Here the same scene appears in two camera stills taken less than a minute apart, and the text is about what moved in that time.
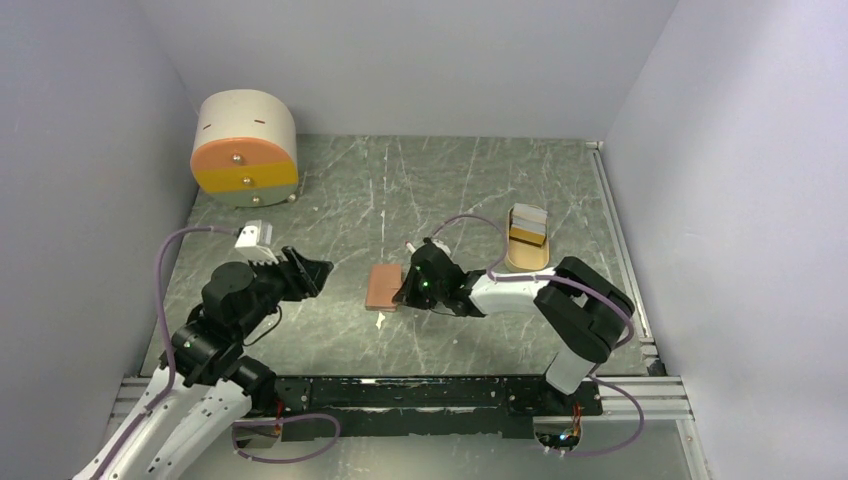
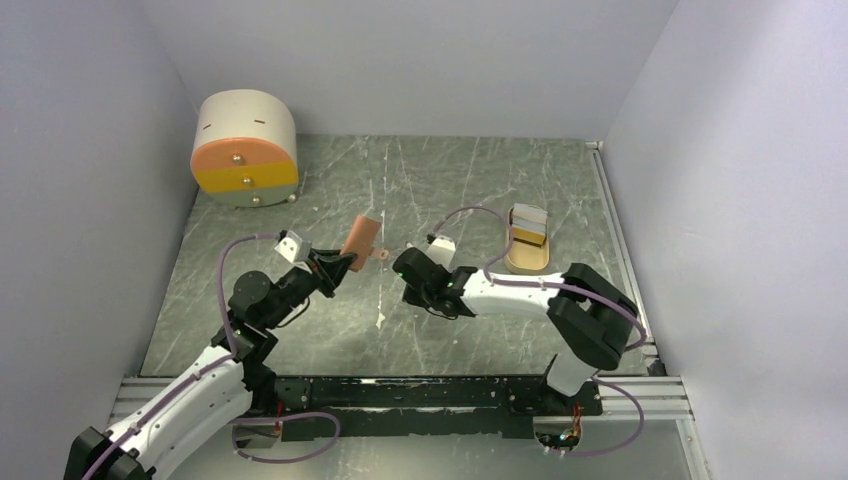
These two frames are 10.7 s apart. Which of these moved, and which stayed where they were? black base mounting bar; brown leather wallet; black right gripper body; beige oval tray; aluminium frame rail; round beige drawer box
Moved: brown leather wallet
Stayed: black right gripper body; beige oval tray; black base mounting bar; aluminium frame rail; round beige drawer box
